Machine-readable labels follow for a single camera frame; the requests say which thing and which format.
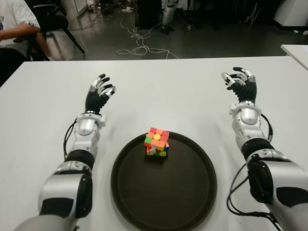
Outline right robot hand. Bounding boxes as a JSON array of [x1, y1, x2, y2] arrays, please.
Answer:
[[220, 66, 258, 104]]

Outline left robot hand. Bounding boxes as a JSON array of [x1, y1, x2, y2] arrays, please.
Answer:
[[84, 74, 116, 114]]

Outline multicoloured Rubik's cube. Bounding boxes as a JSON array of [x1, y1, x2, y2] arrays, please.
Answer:
[[143, 127, 170, 157]]

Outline round dark brown plate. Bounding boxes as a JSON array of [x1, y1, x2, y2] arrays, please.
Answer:
[[110, 131, 218, 231]]

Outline white side table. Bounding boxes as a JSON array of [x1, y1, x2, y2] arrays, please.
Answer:
[[280, 44, 308, 72]]

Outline metal folding stand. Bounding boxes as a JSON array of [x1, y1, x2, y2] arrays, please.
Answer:
[[244, 4, 262, 25]]

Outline black office chair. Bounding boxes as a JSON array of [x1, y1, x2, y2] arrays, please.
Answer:
[[26, 0, 86, 61]]

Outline white cabinet black base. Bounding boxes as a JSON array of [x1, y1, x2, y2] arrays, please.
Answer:
[[273, 0, 308, 32]]

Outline standing humanoid robot legs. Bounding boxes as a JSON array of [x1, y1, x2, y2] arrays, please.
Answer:
[[160, 0, 179, 34]]

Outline seated person white shirt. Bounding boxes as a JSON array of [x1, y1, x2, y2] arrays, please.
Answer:
[[0, 0, 51, 87]]

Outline tangled white floor cable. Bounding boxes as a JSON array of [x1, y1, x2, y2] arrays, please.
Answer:
[[116, 14, 180, 60]]

